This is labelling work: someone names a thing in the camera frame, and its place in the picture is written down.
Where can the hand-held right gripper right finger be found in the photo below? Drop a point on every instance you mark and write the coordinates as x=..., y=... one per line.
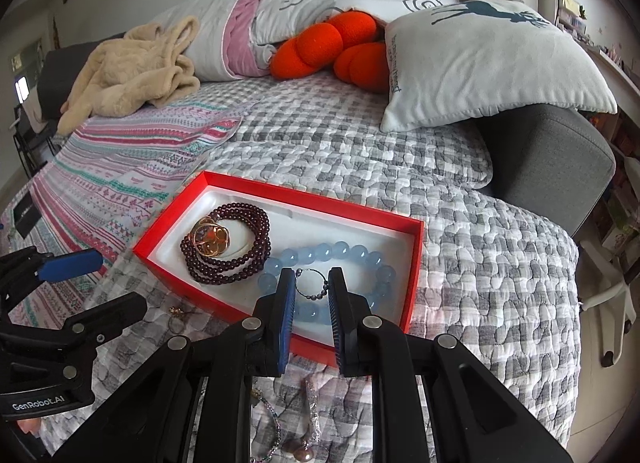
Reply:
x=337, y=323

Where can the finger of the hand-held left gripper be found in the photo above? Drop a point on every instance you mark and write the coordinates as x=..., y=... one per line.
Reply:
x=107, y=312
x=70, y=266

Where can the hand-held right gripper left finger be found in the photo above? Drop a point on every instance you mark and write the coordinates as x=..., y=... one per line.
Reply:
x=286, y=323

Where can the silver hoop earring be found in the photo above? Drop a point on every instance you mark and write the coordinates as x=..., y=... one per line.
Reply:
x=311, y=284

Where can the red jewelry box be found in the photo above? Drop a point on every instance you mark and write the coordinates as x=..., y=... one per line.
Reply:
x=280, y=248

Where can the black card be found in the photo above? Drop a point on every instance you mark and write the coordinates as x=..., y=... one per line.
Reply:
x=25, y=215

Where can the earring in clear packet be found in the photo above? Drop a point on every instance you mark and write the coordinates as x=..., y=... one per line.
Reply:
x=313, y=405

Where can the striped patterned blanket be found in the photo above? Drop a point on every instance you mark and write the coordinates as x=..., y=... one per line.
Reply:
x=115, y=168

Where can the gold flower brooch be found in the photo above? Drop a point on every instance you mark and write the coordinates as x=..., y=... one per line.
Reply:
x=212, y=239

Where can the pink pearl earring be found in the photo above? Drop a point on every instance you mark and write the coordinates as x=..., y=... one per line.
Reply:
x=301, y=452

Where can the black chair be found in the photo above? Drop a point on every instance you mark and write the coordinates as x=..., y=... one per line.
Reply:
x=30, y=135

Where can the beige plush garment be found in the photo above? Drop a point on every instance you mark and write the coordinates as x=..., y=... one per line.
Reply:
x=125, y=73

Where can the grey sofa armrest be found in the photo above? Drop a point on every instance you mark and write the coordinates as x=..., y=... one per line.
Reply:
x=545, y=158

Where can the white chair base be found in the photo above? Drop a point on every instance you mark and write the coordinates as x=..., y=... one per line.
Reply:
x=607, y=303

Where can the orange knot cushion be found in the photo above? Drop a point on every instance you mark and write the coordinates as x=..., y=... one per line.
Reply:
x=325, y=45

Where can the white deer print pillow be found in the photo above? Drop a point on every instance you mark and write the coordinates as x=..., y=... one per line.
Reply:
x=480, y=58

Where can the white patterned pillow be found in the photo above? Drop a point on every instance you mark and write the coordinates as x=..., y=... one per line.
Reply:
x=320, y=3

